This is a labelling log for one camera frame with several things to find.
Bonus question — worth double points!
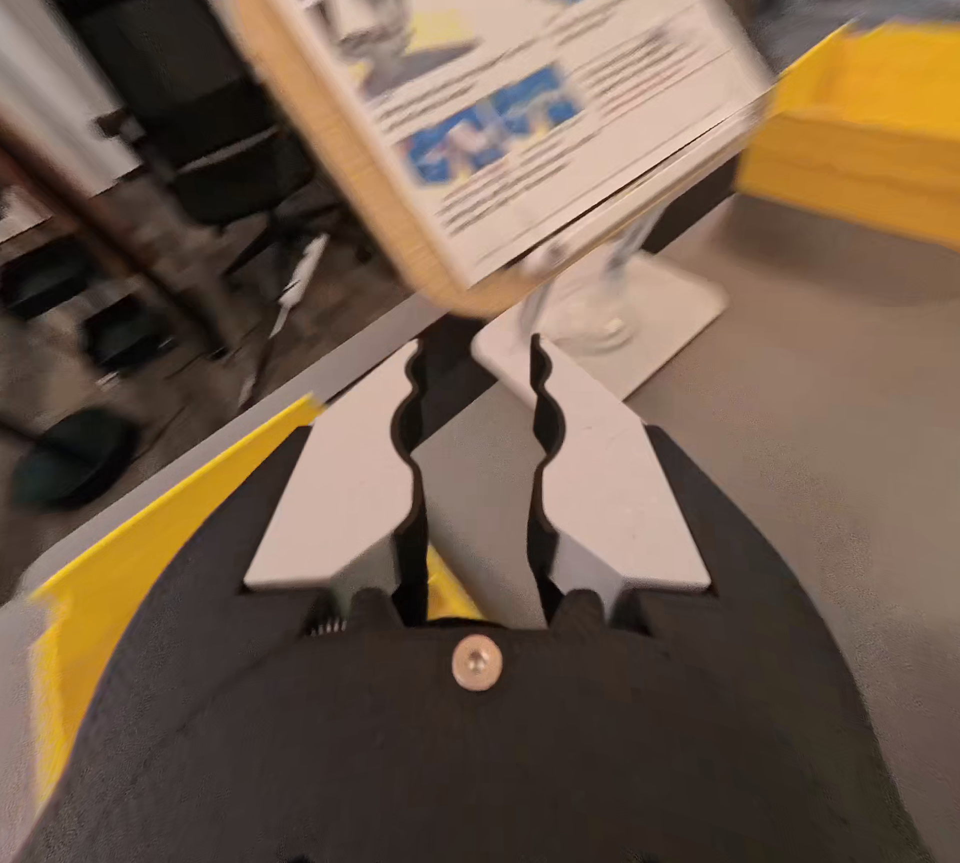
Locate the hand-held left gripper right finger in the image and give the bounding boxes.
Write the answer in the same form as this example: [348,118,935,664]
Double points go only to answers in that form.
[527,334,712,628]

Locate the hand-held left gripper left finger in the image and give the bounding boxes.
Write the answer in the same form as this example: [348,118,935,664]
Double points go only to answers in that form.
[242,340,430,628]

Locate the yellow plastic bin with divider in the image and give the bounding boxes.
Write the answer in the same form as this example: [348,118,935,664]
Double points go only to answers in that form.
[736,21,960,243]

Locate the black box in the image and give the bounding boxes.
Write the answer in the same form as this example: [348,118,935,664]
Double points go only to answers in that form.
[0,240,99,320]
[78,300,177,377]

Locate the dark round floor object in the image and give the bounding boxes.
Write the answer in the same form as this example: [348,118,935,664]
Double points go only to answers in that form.
[11,407,144,508]

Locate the wooden sign board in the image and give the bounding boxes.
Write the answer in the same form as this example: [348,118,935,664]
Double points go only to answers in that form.
[225,0,541,320]

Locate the brown wooden table leg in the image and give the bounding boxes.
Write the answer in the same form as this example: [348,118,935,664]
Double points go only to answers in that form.
[0,113,237,362]

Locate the printed paper sheet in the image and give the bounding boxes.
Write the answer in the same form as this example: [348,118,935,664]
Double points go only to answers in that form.
[202,0,777,287]

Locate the black office chair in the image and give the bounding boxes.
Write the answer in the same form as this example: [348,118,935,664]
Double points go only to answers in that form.
[33,0,369,279]

